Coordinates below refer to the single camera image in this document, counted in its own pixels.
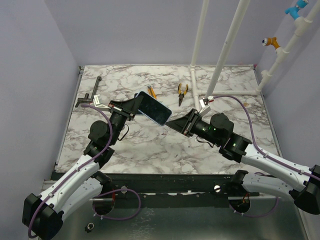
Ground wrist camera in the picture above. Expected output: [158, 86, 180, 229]
[199, 96, 214, 117]
[93, 94, 109, 109]

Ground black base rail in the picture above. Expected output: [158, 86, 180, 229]
[49, 170, 301, 210]

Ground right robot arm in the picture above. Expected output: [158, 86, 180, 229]
[166, 109, 320, 215]

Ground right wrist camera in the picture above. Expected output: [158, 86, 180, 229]
[199, 96, 214, 117]

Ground yellow handled pliers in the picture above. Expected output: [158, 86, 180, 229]
[178, 83, 189, 107]

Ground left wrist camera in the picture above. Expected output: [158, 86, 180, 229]
[93, 94, 109, 109]

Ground blue cased phone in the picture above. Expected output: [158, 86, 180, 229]
[134, 91, 172, 126]

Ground small black ring knob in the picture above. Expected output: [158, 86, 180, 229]
[84, 222, 95, 233]

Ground white PVC pipe frame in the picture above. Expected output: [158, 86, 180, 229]
[189, 0, 320, 112]

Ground dark metal crank handle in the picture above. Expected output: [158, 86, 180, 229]
[74, 76, 102, 108]

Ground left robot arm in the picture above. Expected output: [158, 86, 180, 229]
[22, 96, 143, 240]

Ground yellow utility knife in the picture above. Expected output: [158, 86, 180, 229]
[147, 85, 157, 99]

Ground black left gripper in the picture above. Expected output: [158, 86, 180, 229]
[107, 95, 143, 145]

